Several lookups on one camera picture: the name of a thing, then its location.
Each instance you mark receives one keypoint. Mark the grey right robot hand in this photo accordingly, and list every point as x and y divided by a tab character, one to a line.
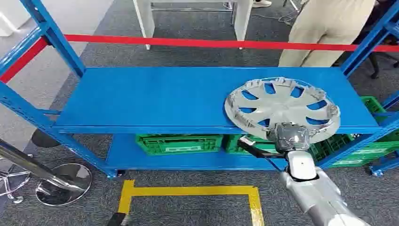
291	137

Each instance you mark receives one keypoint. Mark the silver plastic hubcap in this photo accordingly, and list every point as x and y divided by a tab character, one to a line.
280	107

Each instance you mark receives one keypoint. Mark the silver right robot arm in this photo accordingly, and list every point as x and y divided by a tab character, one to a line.
318	196

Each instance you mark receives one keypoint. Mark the green plastic crate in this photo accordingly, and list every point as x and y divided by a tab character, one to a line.
330	145
371	153
246	149
177	144

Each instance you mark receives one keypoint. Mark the yellow floor tape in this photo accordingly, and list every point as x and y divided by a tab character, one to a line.
193	191

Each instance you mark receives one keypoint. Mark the person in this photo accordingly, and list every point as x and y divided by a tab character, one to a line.
324	28

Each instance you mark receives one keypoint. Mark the white shoe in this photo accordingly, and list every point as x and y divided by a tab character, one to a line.
261	3

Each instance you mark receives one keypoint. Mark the blue metal shelf rack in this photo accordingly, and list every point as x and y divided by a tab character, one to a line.
156	99

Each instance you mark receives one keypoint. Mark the red barrier tape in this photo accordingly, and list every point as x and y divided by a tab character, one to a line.
187	42

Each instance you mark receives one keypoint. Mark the white table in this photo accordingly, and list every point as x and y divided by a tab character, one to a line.
146	18

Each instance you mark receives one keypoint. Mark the black robot foot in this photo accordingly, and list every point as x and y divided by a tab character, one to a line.
118	220

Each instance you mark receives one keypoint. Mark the chrome stool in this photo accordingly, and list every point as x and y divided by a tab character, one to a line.
62	184

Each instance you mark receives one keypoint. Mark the black round base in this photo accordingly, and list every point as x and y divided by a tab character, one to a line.
45	139

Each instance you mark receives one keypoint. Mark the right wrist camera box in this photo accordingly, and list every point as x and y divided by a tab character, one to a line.
247	141

